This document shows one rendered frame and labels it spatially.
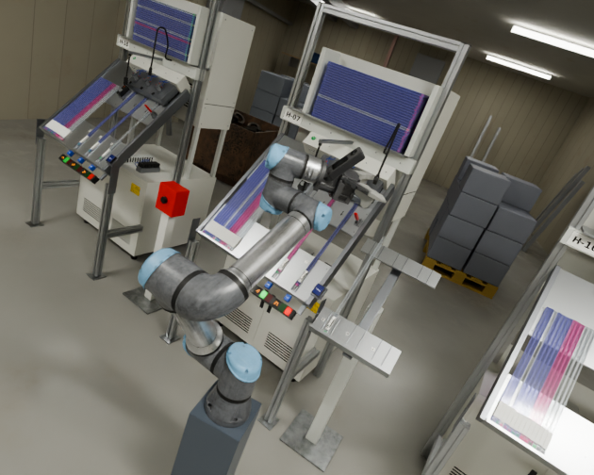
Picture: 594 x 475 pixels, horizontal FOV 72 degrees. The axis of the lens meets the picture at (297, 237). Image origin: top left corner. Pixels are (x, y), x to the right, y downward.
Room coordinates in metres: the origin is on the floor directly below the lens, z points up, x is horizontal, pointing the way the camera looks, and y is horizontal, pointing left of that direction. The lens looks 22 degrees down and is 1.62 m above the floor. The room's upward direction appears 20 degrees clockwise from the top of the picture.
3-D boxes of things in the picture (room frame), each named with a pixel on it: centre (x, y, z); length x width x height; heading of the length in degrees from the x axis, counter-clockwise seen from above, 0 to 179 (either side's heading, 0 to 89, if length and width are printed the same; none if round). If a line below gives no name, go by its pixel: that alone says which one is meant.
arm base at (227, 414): (1.00, 0.02, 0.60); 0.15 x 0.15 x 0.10
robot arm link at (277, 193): (1.14, 0.09, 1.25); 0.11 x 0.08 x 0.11; 65
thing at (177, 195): (2.13, 0.74, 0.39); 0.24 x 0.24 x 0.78; 64
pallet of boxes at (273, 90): (7.33, 0.88, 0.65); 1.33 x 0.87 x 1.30; 169
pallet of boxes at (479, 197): (4.86, -1.97, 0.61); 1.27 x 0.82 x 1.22; 168
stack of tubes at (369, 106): (2.10, -0.11, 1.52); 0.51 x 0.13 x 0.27; 64
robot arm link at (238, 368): (1.00, 0.03, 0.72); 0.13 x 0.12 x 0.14; 65
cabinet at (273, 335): (2.23, -0.11, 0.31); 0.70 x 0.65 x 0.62; 64
